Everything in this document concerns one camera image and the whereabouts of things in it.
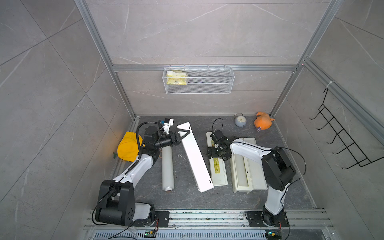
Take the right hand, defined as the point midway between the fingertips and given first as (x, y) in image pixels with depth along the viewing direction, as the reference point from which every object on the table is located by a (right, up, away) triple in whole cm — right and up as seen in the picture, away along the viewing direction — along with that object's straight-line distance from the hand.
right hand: (214, 155), depth 93 cm
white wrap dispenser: (+1, -6, -8) cm, 10 cm away
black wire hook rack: (+56, +5, -33) cm, 65 cm away
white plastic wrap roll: (-29, -7, -7) cm, 30 cm away
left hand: (-16, +14, -18) cm, 28 cm away
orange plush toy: (+38, +22, +14) cm, 46 cm away
